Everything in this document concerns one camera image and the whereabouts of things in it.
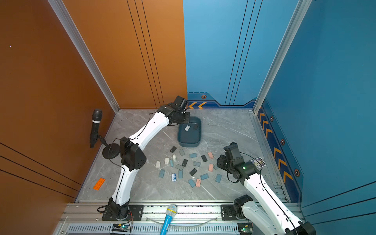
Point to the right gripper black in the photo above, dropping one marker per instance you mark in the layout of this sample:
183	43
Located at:
220	161

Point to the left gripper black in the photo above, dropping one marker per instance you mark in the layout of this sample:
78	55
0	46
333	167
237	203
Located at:
188	118

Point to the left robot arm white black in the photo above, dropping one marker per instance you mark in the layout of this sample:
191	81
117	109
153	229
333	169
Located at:
133	157

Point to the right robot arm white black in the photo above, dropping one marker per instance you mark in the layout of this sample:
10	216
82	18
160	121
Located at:
263	208

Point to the dark teal storage box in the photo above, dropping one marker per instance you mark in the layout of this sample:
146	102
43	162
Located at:
191	138

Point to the teal grey eraser centre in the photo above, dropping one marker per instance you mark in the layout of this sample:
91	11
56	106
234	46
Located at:
196	164

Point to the light blue eraser bottom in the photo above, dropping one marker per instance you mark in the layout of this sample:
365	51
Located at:
192	183

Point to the colourful printed card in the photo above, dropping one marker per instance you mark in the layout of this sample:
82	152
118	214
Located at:
258	162

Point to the right green circuit board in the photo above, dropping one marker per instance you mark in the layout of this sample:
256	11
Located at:
245	229

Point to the green circuit board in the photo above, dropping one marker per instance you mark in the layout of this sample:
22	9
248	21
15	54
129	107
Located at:
121	229
245	229

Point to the black microphone on stand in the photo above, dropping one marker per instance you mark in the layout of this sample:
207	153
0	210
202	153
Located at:
110	151

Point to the blue handheld microphone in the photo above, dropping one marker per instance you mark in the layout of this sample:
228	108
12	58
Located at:
169	215

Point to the orange plastic tag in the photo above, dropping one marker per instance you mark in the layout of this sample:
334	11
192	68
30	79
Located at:
99	184

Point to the left green circuit board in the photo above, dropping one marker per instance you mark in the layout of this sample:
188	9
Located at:
121	229

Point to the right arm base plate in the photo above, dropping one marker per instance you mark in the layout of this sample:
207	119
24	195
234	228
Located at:
231	212

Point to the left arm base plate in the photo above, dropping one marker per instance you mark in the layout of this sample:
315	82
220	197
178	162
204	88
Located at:
127	213

